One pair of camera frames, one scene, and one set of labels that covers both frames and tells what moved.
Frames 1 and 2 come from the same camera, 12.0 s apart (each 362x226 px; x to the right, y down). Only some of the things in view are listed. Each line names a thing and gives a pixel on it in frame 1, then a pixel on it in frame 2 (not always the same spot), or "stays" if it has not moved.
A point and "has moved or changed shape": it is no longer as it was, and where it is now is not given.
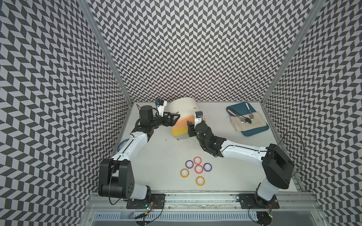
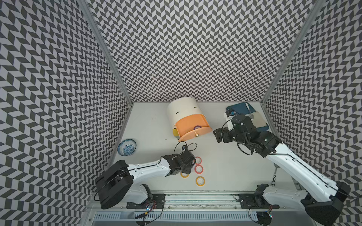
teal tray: [242, 108] stays
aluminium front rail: [205, 203] stays
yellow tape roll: [185, 173] stays
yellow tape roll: [200, 181] stays
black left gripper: [171, 122] → [188, 168]
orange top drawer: [183, 121] has moved or changed shape
